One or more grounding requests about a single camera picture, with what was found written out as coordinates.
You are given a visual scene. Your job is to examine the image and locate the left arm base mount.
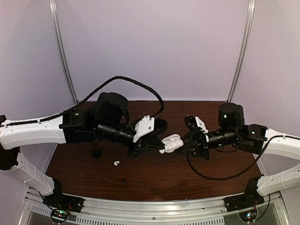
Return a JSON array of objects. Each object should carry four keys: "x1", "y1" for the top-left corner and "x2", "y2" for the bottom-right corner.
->
[{"x1": 43, "y1": 179, "x2": 84, "y2": 213}]

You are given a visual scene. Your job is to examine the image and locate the right circuit board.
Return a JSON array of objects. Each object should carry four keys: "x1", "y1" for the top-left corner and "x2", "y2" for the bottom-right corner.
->
[{"x1": 239, "y1": 209, "x2": 258, "y2": 223}]

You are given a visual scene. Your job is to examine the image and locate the left circuit board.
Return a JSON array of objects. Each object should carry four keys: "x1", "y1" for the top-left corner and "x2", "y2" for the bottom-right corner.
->
[{"x1": 50, "y1": 209, "x2": 70, "y2": 224}]

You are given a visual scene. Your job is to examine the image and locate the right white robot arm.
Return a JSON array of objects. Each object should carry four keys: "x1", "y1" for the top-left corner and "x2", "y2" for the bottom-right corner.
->
[{"x1": 174, "y1": 103, "x2": 300, "y2": 181}]

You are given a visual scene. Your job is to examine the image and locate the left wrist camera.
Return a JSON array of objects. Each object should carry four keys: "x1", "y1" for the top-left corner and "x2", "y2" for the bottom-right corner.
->
[{"x1": 133, "y1": 115, "x2": 168, "y2": 143}]

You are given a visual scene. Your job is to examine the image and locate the left aluminium frame post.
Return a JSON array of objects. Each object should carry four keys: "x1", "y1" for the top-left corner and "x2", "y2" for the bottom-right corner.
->
[{"x1": 49, "y1": 0, "x2": 78, "y2": 104}]

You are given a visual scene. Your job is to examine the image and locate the right aluminium frame post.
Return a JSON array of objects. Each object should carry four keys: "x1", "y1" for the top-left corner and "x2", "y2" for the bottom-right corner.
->
[{"x1": 226, "y1": 0, "x2": 255, "y2": 103}]

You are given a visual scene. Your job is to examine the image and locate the circuit board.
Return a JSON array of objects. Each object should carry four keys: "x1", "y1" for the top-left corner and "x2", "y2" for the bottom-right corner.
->
[
  {"x1": 50, "y1": 209, "x2": 70, "y2": 224},
  {"x1": 239, "y1": 209, "x2": 258, "y2": 223}
]

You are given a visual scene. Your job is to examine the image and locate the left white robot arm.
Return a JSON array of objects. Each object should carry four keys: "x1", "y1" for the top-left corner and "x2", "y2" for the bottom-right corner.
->
[{"x1": 0, "y1": 92, "x2": 167, "y2": 208}]

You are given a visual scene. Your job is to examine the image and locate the black round cap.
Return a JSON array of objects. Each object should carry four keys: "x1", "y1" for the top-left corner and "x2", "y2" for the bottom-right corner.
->
[{"x1": 91, "y1": 148, "x2": 101, "y2": 158}]

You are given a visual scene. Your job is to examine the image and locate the aluminium frame post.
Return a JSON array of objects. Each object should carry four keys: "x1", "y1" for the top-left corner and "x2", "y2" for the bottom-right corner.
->
[
  {"x1": 226, "y1": 0, "x2": 255, "y2": 103},
  {"x1": 49, "y1": 0, "x2": 78, "y2": 104}
]

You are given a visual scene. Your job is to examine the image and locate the black cable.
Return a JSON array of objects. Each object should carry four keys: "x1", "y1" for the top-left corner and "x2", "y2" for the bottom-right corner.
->
[
  {"x1": 186, "y1": 131, "x2": 285, "y2": 181},
  {"x1": 14, "y1": 75, "x2": 165, "y2": 124}
]

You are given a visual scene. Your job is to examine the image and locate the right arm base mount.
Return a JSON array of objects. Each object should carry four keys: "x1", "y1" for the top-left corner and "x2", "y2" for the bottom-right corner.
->
[{"x1": 224, "y1": 177, "x2": 264, "y2": 212}]

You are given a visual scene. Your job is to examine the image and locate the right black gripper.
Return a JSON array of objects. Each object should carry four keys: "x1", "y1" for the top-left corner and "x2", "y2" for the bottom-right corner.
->
[{"x1": 173, "y1": 128, "x2": 239, "y2": 161}]

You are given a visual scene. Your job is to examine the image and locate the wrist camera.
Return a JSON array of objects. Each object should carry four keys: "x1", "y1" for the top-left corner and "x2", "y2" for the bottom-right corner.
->
[
  {"x1": 133, "y1": 115, "x2": 168, "y2": 143},
  {"x1": 184, "y1": 116, "x2": 209, "y2": 135}
]

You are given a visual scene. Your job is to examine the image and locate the white earbud charging case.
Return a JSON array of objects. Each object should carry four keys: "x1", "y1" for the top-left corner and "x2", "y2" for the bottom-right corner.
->
[{"x1": 162, "y1": 134, "x2": 184, "y2": 153}]

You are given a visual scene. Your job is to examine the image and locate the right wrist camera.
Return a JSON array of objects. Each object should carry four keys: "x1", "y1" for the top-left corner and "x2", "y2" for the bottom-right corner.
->
[{"x1": 184, "y1": 116, "x2": 209, "y2": 135}]

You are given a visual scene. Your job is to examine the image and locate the right black cable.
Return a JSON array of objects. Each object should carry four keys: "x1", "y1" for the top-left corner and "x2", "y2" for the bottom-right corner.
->
[{"x1": 186, "y1": 131, "x2": 285, "y2": 181}]

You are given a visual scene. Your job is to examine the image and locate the left black cable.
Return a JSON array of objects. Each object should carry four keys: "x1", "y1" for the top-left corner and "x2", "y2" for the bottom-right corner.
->
[{"x1": 14, "y1": 75, "x2": 165, "y2": 124}]

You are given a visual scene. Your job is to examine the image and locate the aluminium front rail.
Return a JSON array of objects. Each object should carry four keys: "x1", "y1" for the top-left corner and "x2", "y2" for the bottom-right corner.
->
[{"x1": 22, "y1": 185, "x2": 288, "y2": 225}]

